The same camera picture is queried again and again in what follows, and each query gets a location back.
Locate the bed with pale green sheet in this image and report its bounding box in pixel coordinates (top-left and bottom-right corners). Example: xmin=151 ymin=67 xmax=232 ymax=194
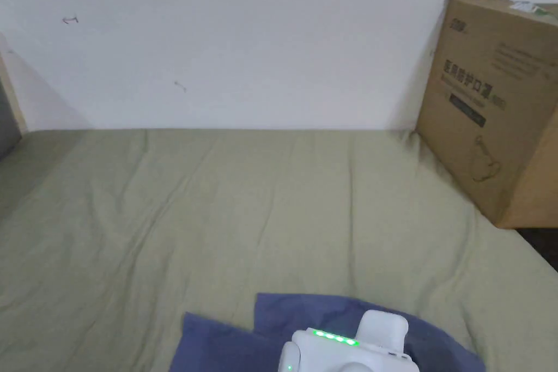
xmin=0 ymin=127 xmax=558 ymax=372

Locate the grey headboard with wooden edge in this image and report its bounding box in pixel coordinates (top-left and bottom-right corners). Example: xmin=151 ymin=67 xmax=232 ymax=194
xmin=0 ymin=32 xmax=29 ymax=162

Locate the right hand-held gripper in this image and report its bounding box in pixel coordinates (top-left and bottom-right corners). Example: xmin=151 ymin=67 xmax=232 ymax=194
xmin=278 ymin=309 xmax=421 ymax=372

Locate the dark blue shirt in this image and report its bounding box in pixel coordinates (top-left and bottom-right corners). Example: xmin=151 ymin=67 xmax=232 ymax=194
xmin=169 ymin=293 xmax=483 ymax=372

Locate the brown cardboard carton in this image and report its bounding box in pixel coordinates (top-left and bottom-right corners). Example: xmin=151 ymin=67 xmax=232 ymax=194
xmin=414 ymin=0 xmax=558 ymax=230

